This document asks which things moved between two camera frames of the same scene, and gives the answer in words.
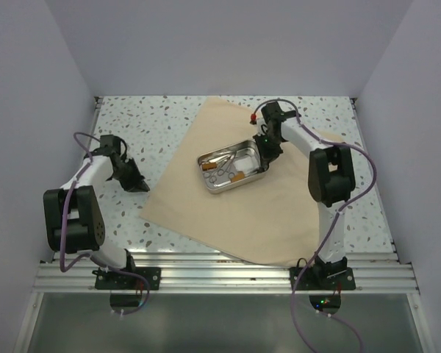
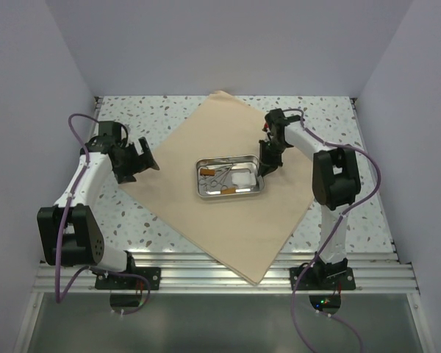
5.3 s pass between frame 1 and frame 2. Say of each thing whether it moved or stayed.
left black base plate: stayed
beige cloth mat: moved
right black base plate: stayed
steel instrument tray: moved
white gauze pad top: moved
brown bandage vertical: moved
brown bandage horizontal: moved
